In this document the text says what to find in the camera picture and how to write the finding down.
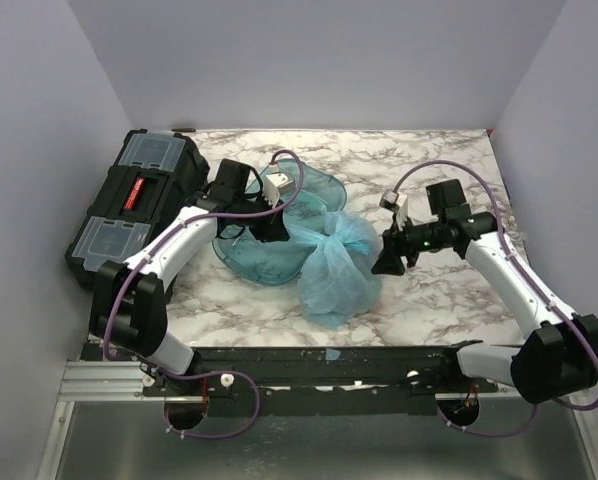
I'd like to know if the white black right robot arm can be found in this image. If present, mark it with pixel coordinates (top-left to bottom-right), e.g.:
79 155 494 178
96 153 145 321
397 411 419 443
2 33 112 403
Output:
372 179 598 405

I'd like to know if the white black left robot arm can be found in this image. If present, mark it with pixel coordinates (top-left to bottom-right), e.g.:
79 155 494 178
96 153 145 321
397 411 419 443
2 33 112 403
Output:
89 159 304 395

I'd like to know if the black plastic toolbox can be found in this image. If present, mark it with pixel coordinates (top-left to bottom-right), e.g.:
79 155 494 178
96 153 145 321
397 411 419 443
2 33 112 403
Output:
64 129 210 291

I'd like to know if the light blue plastic bag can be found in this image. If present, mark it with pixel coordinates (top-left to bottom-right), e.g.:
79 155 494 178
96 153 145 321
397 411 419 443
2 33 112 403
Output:
289 211 382 330

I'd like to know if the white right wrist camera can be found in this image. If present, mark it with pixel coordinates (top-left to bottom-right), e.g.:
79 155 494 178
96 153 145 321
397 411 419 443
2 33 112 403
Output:
379 190 409 231

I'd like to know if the aluminium extrusion rail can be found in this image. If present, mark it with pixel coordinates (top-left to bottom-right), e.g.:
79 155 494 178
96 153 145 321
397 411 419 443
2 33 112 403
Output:
56 359 153 404

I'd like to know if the teal transparent plastic tray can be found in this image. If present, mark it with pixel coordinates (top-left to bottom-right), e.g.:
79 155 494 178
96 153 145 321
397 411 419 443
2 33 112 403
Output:
212 165 347 286

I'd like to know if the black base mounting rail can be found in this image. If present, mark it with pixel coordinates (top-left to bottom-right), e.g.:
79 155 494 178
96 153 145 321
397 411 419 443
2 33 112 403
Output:
81 344 530 416

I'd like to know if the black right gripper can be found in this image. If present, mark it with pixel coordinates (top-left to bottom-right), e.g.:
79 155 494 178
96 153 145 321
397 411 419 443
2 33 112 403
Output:
372 211 447 274

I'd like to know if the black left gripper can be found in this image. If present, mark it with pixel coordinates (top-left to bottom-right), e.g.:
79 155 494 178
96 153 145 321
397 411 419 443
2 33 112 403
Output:
234 191 290 244

